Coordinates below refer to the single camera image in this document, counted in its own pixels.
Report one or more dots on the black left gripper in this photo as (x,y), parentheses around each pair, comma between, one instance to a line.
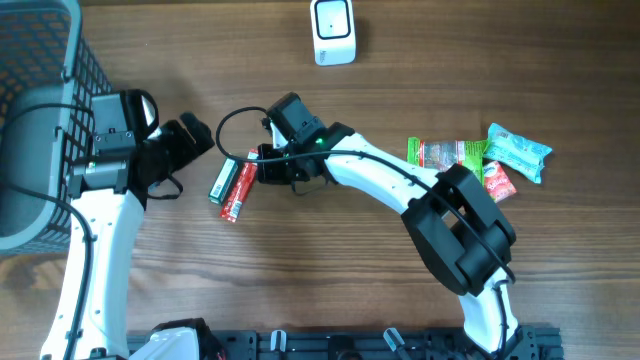
(175,130)

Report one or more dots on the teal tissue packet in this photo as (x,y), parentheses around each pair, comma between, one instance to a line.
(519,153)

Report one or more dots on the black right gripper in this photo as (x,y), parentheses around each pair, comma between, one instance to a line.
(268,173)

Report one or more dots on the green white gum box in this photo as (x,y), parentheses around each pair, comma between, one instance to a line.
(224,182)

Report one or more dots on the dark grey mesh basket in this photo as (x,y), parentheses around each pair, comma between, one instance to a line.
(49,76)

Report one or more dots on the white barcode scanner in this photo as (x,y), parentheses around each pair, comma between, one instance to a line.
(333,32)

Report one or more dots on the red snack stick packet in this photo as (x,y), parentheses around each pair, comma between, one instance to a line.
(241,189)

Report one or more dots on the small orange candy box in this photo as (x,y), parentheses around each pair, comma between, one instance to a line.
(497,183)

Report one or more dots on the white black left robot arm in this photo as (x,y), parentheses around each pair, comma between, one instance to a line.
(90,321)

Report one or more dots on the green snack bag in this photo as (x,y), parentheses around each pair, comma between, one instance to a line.
(442,155)

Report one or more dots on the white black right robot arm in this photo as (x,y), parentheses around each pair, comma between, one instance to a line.
(459,232)

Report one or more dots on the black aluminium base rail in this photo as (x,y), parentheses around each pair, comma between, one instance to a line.
(528,343)

